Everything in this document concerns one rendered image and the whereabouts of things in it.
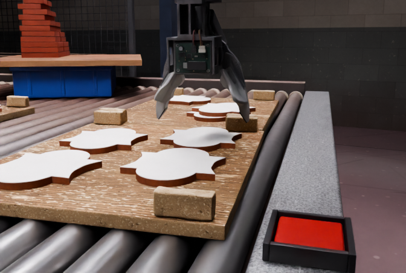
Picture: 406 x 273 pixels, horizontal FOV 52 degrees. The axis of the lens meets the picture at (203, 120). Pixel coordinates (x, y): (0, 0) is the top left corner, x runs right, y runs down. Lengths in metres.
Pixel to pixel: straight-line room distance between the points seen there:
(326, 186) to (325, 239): 0.18
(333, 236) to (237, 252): 0.09
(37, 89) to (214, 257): 1.10
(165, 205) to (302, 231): 0.13
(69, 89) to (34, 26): 0.30
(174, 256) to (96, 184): 0.16
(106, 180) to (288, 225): 0.23
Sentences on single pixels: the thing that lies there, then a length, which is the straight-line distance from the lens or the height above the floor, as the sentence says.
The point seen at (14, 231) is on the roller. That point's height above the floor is 0.92.
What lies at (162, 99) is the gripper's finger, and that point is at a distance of 0.68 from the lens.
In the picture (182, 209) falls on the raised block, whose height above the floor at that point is 0.95.
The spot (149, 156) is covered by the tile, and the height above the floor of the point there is 0.95.
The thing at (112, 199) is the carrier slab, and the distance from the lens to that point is 0.46.
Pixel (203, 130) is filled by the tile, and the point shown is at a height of 0.95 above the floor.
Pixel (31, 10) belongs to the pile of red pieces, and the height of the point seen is 1.20.
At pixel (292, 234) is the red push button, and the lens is 0.40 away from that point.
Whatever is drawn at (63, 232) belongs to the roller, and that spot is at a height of 0.92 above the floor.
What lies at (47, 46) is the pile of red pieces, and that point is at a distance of 1.57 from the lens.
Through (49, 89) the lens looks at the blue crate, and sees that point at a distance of 1.39.
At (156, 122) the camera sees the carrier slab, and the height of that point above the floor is 0.94.
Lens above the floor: 1.10
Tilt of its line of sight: 11 degrees down
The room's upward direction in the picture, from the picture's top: straight up
